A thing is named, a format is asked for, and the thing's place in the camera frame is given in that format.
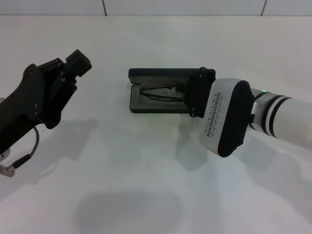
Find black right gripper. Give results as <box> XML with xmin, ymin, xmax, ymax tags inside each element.
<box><xmin>174</xmin><ymin>66</ymin><xmax>216</xmax><ymax>119</ymax></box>

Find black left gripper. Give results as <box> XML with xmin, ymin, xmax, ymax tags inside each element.
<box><xmin>0</xmin><ymin>49</ymin><xmax>93</xmax><ymax>153</ymax></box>

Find black glasses case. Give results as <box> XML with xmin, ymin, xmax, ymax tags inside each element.
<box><xmin>128</xmin><ymin>68</ymin><xmax>213</xmax><ymax>114</ymax></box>

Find black glasses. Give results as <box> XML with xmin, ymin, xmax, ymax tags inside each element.
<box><xmin>139</xmin><ymin>84</ymin><xmax>186</xmax><ymax>102</ymax></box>

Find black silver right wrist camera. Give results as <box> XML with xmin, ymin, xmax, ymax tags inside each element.
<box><xmin>199</xmin><ymin>78</ymin><xmax>255</xmax><ymax>158</ymax></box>

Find left arm cable with plug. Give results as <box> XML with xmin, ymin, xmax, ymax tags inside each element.
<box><xmin>0</xmin><ymin>126</ymin><xmax>41</xmax><ymax>178</ymax></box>

